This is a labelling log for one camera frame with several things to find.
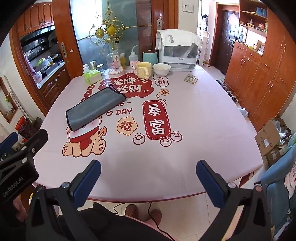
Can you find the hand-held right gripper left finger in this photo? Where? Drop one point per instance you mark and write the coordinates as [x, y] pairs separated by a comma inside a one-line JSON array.
[[86, 183]]

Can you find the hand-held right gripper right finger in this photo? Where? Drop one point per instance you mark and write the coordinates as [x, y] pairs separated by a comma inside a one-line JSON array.
[[211, 183]]

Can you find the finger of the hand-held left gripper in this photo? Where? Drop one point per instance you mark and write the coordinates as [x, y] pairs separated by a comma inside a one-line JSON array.
[[37, 140], [8, 140]]

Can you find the grey towel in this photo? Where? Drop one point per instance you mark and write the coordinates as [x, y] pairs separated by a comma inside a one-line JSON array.
[[92, 109]]

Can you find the red lid jar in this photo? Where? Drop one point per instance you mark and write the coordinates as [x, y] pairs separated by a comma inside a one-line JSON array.
[[22, 126]]

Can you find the printed pink tablecloth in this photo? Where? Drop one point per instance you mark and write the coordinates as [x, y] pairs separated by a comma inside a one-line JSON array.
[[196, 139]]

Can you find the person's dark clothing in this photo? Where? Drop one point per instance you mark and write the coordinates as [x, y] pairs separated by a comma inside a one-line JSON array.
[[108, 227]]

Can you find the blue chair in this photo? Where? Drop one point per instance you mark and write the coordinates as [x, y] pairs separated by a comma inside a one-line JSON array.
[[275, 183]]

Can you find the flat cardboard box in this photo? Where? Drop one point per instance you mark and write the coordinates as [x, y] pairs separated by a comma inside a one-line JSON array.
[[274, 156]]

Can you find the open cardboard box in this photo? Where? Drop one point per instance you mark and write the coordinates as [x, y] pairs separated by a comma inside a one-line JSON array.
[[270, 134]]

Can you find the white shoe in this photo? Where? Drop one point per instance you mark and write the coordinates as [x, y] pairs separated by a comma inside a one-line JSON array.
[[243, 112]]

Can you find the green tissue pack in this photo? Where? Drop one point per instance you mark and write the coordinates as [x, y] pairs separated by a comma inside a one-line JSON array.
[[92, 76]]

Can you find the row of dark shoes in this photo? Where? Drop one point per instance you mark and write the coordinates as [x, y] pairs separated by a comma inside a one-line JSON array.
[[227, 91]]

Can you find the glass jar with metal lid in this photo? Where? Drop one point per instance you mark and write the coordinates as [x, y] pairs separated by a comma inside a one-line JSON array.
[[93, 64], [100, 68]]

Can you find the pill blister pack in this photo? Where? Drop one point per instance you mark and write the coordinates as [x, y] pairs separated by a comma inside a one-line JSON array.
[[191, 79]]

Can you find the glass dome with pink base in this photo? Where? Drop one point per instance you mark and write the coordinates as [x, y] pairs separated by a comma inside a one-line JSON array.
[[114, 66]]

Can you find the yellow liquid bottle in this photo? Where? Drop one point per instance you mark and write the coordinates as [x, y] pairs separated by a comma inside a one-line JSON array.
[[122, 60]]

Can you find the pink toy figure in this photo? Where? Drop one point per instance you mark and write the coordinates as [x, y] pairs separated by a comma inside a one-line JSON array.
[[134, 64]]

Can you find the wooden kitchen cabinet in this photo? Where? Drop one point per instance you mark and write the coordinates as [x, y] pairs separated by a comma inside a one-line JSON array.
[[34, 16]]

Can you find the white bowl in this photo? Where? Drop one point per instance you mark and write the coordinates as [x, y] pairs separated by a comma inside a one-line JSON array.
[[161, 68]]

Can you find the white squeeze bottle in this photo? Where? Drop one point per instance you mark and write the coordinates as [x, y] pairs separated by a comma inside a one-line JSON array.
[[132, 57]]

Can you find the yellow mug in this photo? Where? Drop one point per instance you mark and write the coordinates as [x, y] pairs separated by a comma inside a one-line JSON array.
[[143, 69]]

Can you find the white countertop appliance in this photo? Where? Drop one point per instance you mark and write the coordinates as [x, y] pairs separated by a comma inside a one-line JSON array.
[[178, 58]]

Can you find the gold door ornament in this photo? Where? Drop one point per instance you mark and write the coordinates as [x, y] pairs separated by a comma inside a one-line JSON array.
[[110, 29]]

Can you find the frosted glass door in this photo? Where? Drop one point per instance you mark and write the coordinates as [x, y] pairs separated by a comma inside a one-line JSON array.
[[108, 27]]

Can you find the teal canister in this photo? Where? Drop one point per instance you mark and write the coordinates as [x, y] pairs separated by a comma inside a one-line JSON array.
[[149, 57]]

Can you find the dark entry door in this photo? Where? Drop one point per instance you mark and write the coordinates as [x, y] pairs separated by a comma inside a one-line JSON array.
[[225, 41]]

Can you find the white cloth cover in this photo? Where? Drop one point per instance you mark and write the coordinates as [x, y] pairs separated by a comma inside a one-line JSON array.
[[175, 38]]

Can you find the wooden wall cabinet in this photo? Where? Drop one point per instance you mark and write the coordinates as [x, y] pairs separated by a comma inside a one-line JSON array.
[[266, 76]]

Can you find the white wall switch panel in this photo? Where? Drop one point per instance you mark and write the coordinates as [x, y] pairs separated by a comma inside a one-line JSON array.
[[187, 6]]

